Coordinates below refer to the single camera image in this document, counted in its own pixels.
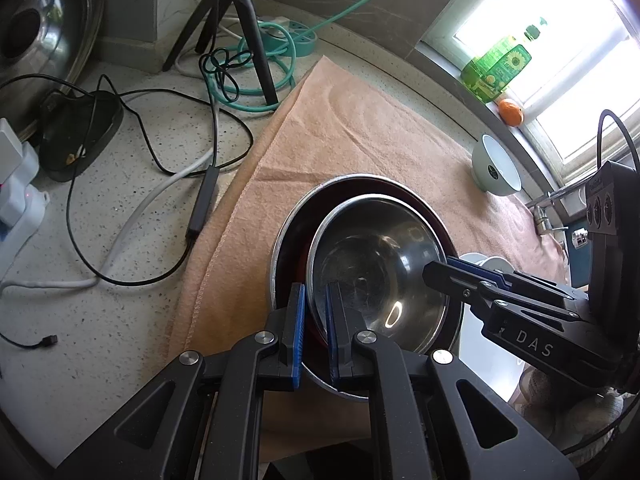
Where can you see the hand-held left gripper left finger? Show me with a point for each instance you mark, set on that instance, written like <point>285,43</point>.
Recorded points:
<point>298,335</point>

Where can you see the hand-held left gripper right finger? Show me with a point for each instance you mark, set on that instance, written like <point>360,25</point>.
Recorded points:
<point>331,335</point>

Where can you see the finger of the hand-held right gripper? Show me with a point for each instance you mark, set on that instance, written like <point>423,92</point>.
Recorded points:
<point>450,280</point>
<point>480,269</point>

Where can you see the white leaf-pattern plate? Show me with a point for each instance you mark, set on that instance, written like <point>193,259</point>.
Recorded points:
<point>487,360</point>

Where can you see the large stainless steel bowl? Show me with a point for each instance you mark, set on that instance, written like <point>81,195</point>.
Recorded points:
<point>287,255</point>

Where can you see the small stainless steel bowl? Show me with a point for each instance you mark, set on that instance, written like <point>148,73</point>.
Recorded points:
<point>370,260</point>

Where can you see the chrome faucet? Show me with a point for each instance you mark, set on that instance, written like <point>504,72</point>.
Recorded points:
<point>540,217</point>

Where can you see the light blue ceramic bowl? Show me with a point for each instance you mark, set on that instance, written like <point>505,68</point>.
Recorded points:
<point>492,170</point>

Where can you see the orange fruit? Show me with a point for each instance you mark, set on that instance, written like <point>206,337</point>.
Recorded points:
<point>511,112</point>

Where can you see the peach towel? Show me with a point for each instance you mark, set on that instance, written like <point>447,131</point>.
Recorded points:
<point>350,125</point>

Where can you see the green dish soap bottle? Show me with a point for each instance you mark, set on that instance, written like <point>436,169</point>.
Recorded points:
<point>492,67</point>

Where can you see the window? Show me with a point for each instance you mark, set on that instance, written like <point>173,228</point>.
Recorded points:
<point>575,35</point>

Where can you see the teal round power strip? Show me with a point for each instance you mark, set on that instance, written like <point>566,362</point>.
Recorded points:
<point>302,42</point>

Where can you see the black dish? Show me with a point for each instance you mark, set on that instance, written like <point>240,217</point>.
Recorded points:
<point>85,130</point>

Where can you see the white power strip with chargers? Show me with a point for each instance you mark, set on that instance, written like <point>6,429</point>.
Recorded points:
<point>20,210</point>

